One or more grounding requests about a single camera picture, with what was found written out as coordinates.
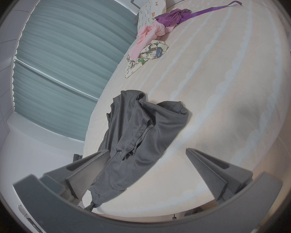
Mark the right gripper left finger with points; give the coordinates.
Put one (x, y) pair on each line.
(80, 171)

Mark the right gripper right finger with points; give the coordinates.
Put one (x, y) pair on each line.
(220, 176)

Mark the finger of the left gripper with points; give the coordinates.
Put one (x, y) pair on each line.
(90, 206)

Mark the black T-shirt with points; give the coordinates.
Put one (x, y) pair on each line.
(140, 135)

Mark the bed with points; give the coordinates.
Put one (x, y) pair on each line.
(232, 93)

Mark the black chest of drawers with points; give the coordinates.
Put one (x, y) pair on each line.
(77, 157)

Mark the blue-green curtain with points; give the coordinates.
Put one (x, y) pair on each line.
(75, 33)
(51, 101)

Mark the white printed garment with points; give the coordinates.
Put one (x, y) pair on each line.
(133, 67)

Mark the pink garment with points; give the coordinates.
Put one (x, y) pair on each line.
(145, 35)

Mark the purple garment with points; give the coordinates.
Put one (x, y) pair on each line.
(172, 17)

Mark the white printed pillow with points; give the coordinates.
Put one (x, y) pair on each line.
(152, 6)

